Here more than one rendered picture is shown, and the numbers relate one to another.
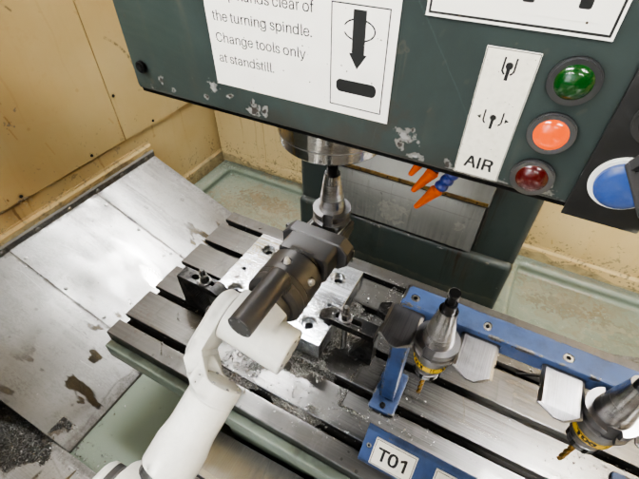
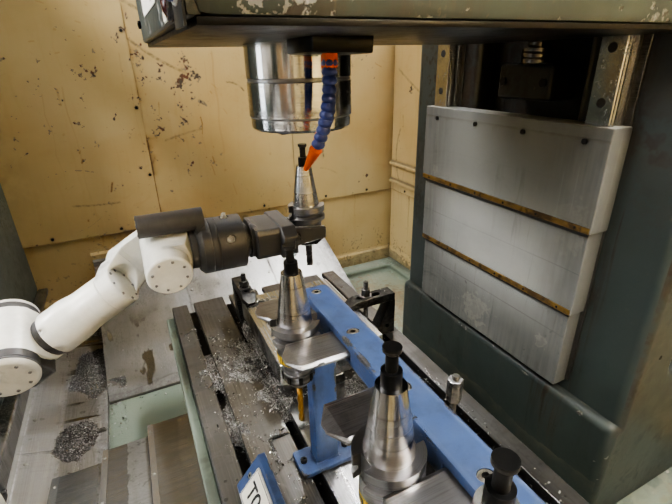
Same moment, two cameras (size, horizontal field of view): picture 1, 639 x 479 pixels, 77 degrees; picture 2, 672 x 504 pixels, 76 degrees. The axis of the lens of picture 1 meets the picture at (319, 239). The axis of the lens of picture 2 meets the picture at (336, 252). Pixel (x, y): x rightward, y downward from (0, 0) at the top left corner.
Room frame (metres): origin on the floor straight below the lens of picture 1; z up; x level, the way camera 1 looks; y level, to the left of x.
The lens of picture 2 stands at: (-0.02, -0.49, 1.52)
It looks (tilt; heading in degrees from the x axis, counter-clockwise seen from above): 24 degrees down; 37
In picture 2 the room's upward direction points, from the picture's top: 1 degrees counter-clockwise
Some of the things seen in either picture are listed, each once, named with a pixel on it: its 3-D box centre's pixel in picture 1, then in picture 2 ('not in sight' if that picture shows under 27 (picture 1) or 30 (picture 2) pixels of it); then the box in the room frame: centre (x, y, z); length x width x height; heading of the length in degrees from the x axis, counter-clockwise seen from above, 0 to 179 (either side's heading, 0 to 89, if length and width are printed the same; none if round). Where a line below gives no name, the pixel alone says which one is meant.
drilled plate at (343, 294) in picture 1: (288, 289); (307, 324); (0.61, 0.08, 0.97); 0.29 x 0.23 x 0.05; 62
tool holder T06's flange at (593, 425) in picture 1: (609, 415); (388, 459); (0.21, -0.36, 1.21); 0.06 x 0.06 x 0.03
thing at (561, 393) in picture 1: (560, 395); (357, 415); (0.24, -0.31, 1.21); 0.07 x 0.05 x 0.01; 152
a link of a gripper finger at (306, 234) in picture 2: (346, 236); (309, 234); (0.50, -0.05, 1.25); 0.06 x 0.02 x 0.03; 152
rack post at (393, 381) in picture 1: (397, 355); (321, 389); (0.39, -0.15, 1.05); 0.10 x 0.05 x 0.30; 152
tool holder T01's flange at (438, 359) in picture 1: (436, 342); (295, 328); (0.31, -0.17, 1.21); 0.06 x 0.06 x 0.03
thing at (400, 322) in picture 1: (399, 327); (280, 308); (0.34, -0.12, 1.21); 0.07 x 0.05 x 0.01; 152
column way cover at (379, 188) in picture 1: (408, 151); (491, 232); (0.91, -0.23, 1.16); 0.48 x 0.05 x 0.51; 62
